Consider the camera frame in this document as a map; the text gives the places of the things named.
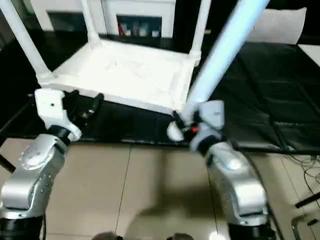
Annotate white plastic table top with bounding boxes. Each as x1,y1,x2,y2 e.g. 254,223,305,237
37,41,201,116

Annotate white plastic table leg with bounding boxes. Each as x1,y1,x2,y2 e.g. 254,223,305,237
167,0,271,142
188,0,212,66
79,0,102,50
0,0,55,86

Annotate black work mat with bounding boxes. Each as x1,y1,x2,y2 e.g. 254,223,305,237
0,27,320,155

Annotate white cabinet with glass doors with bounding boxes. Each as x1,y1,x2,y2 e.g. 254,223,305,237
43,0,176,38

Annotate black sofa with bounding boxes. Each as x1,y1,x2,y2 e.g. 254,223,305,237
172,0,320,45

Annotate light grey pillow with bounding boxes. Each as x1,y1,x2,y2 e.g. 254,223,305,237
246,7,308,46

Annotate white flat board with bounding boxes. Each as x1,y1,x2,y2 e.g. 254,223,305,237
298,43,320,61

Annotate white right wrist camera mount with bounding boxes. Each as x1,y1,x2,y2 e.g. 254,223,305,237
188,100,226,153

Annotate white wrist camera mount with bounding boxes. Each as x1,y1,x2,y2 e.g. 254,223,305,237
188,100,226,153
34,88,82,142

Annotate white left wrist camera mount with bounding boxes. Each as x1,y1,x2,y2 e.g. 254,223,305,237
34,88,82,142

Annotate black table frame leg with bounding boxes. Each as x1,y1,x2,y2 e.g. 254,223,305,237
294,191,320,208
0,152,16,173

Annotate thin grey floor wires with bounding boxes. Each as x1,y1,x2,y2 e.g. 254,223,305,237
284,153,320,196

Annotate grey metal frame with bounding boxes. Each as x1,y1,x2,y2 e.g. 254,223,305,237
291,214,320,240

